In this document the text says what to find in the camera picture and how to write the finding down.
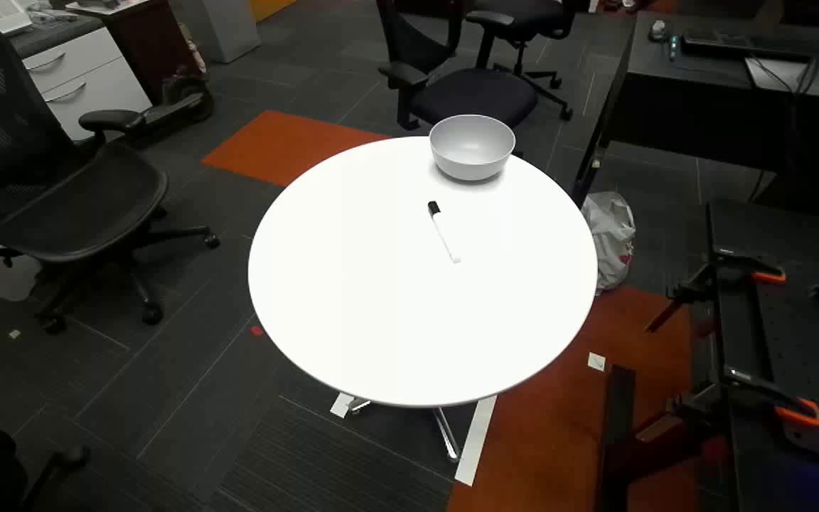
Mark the white marker with black cap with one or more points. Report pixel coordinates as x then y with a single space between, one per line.
434 208

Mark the white round bowl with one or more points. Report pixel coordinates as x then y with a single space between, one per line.
471 151

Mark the black padded office chair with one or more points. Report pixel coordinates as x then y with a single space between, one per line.
525 9
471 96

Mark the white table base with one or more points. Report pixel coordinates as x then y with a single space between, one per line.
475 446

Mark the white plastic bag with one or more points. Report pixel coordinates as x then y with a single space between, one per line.
610 236

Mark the small white paper scrap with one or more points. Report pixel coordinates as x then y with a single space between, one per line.
597 363

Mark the grey metal cabinet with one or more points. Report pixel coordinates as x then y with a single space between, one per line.
219 29

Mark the black orange bar clamp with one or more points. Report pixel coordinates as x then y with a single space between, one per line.
724 268
761 389

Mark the dark office desk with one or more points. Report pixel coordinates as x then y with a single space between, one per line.
704 104

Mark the grey computer mouse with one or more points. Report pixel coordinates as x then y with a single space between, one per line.
658 29

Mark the small blue bottle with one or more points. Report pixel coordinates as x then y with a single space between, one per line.
675 46

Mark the black mesh office chair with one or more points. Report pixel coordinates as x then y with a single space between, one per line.
78 202

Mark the white drawer cabinet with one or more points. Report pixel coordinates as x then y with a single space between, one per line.
85 87

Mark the black keyboard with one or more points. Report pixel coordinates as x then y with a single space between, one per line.
739 44

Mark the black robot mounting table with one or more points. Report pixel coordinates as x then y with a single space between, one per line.
789 372

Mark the white paper sheet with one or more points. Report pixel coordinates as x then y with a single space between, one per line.
779 76

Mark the black upright post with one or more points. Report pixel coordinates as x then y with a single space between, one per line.
619 437

